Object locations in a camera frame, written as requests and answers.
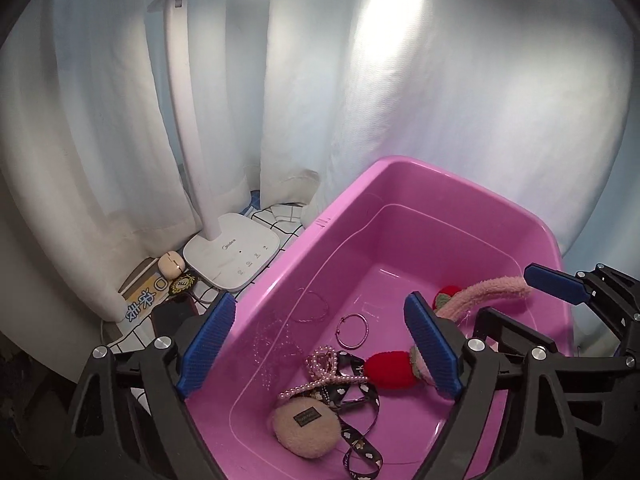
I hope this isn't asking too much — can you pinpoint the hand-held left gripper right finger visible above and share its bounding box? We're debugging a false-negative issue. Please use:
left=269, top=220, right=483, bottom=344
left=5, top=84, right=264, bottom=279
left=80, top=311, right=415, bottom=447
left=404, top=292, right=581, bottom=480

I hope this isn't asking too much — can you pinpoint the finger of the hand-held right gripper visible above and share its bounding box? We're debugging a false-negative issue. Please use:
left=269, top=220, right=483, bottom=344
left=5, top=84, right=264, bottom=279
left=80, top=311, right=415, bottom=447
left=523, top=262, right=592, bottom=306
left=472, top=306, right=561, bottom=357

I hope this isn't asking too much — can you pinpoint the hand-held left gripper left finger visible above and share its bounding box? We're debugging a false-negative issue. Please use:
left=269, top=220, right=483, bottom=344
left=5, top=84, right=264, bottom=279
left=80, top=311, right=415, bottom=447
left=70, top=292, right=237, bottom=480

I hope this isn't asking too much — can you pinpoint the pink fuzzy strawberry headband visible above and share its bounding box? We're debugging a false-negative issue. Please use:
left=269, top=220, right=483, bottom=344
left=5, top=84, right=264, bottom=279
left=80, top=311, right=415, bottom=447
left=362, top=275, right=532, bottom=391

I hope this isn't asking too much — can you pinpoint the silver metal bangle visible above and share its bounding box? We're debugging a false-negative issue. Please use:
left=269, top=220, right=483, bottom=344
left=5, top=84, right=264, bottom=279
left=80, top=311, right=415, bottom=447
left=336, top=313, right=370, bottom=349

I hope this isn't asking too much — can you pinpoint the pink pearl bead necklace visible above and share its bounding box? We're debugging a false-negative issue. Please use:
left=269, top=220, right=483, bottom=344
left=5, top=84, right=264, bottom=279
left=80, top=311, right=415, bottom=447
left=278, top=345, right=368, bottom=401

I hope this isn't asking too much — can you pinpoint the black printed lanyard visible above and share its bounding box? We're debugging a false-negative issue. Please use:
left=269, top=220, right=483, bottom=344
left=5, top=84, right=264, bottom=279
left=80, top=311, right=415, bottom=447
left=320, top=350, right=386, bottom=480

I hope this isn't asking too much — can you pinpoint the pink plastic bin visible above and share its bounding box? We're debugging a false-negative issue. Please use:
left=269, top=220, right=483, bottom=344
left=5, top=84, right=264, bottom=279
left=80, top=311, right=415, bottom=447
left=185, top=156, right=573, bottom=480

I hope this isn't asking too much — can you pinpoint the beige fluffy pompom keychain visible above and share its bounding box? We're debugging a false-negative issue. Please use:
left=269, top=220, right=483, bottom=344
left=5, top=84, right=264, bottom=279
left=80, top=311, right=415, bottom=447
left=271, top=396, right=340, bottom=460

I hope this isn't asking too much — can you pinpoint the dark red case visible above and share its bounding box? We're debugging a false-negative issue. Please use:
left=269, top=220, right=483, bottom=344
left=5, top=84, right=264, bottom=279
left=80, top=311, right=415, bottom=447
left=151, top=292, right=198, bottom=336

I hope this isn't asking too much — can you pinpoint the black and gold badge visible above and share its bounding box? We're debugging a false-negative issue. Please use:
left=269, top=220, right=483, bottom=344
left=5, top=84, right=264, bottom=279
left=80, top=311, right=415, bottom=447
left=169, top=270, right=197, bottom=295

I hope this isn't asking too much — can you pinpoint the yellow printed packet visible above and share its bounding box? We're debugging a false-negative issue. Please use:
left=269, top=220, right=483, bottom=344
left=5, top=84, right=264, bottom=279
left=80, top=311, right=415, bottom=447
left=117, top=258, right=173, bottom=323

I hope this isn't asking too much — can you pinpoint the beige earbud case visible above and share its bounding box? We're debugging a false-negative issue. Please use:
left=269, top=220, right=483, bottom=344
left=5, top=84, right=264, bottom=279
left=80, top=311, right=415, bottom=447
left=158, top=252, right=187, bottom=279

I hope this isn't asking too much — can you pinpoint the white desk lamp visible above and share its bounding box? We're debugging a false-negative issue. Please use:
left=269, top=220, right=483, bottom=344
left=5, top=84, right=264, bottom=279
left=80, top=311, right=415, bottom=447
left=146, top=0, right=280, bottom=291

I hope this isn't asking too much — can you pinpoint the black checked white tablecloth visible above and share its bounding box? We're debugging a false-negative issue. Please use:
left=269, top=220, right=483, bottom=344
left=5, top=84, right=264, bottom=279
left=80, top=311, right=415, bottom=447
left=107, top=191, right=321, bottom=356

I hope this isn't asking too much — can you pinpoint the white curtain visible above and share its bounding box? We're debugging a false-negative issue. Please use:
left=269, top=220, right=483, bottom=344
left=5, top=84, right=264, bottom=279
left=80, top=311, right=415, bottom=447
left=0, top=0, right=640, bottom=331

